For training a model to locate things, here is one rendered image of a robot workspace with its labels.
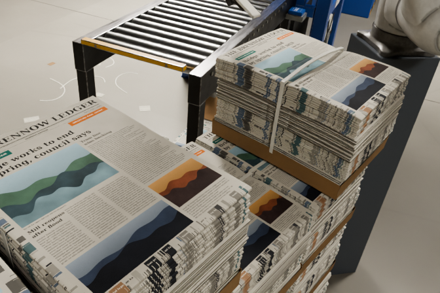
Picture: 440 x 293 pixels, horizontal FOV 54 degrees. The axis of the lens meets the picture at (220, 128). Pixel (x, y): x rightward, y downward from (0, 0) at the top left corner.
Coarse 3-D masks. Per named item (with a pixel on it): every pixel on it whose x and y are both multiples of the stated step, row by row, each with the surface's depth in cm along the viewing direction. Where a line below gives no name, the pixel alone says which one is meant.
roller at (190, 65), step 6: (108, 42) 169; (114, 42) 168; (120, 42) 169; (132, 48) 166; (138, 48) 165; (144, 48) 166; (156, 54) 163; (162, 54) 163; (174, 60) 160; (180, 60) 160; (186, 60) 160; (192, 66) 158; (186, 72) 160
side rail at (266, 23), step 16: (288, 0) 239; (272, 16) 217; (240, 32) 188; (256, 32) 198; (224, 48) 172; (208, 64) 159; (192, 80) 152; (208, 80) 158; (192, 96) 156; (208, 96) 163
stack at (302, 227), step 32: (224, 160) 108; (256, 160) 109; (256, 192) 99; (288, 192) 100; (320, 192) 100; (352, 192) 116; (256, 224) 90; (288, 224) 91; (320, 224) 104; (256, 256) 83; (288, 256) 91; (320, 256) 118; (256, 288) 84; (320, 288) 136
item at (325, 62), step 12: (324, 48) 112; (324, 60) 106; (336, 60) 106; (288, 72) 99; (300, 72) 99; (312, 72) 100; (276, 84) 96; (288, 84) 94; (276, 96) 97; (288, 96) 95; (288, 108) 96; (288, 120) 98; (276, 132) 102; (264, 144) 106; (276, 144) 103
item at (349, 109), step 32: (352, 64) 105; (384, 64) 107; (320, 96) 90; (352, 96) 92; (384, 96) 93; (288, 128) 98; (320, 128) 93; (352, 128) 88; (384, 128) 105; (320, 160) 97; (352, 160) 92
